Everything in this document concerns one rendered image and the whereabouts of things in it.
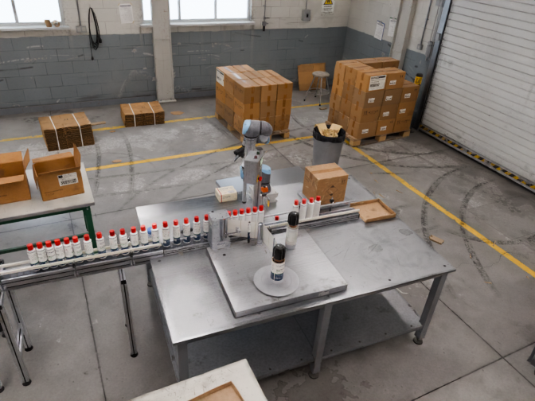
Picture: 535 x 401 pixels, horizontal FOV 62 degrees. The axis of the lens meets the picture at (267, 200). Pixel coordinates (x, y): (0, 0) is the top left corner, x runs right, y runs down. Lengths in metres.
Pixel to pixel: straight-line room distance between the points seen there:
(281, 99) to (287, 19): 2.66
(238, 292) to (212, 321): 0.26
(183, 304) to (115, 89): 6.03
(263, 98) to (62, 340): 4.35
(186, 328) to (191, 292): 0.30
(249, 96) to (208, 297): 4.19
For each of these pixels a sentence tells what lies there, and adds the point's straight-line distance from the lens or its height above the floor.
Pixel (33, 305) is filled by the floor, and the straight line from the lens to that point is 4.39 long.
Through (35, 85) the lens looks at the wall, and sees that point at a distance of 8.35.
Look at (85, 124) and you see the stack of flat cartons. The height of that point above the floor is 0.32.
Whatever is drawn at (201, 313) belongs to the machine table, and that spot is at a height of 0.83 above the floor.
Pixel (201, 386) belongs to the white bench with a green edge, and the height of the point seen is 0.80.
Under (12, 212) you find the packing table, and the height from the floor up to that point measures 0.78.
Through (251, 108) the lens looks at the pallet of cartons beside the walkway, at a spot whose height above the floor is 0.57.
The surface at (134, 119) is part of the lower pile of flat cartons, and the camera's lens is 7.50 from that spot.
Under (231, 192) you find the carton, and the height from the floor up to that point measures 0.90.
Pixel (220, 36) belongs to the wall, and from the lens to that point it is 8.72.
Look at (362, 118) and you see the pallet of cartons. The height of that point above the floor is 0.47.
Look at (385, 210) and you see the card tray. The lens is 4.03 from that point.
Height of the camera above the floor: 2.91
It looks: 32 degrees down
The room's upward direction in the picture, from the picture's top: 4 degrees clockwise
